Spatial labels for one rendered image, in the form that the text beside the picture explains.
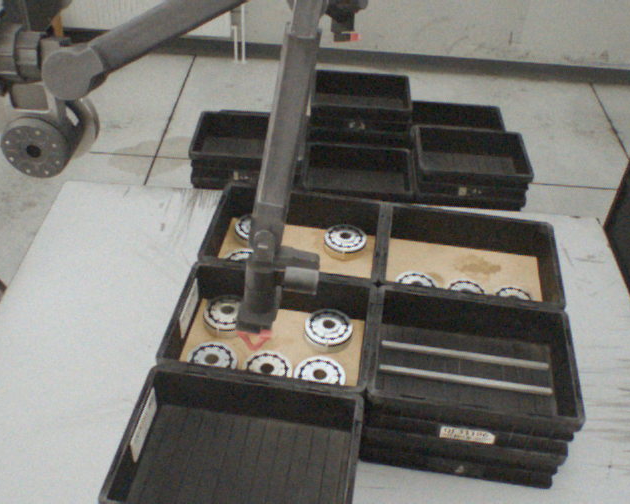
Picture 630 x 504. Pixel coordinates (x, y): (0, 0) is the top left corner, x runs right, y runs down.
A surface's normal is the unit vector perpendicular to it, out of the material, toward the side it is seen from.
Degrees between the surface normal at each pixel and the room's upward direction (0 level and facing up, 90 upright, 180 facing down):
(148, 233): 0
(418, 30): 90
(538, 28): 90
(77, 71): 72
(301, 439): 0
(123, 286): 0
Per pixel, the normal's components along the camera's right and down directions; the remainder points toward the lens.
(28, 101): -0.05, 0.66
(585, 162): 0.05, -0.75
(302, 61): 0.00, 0.48
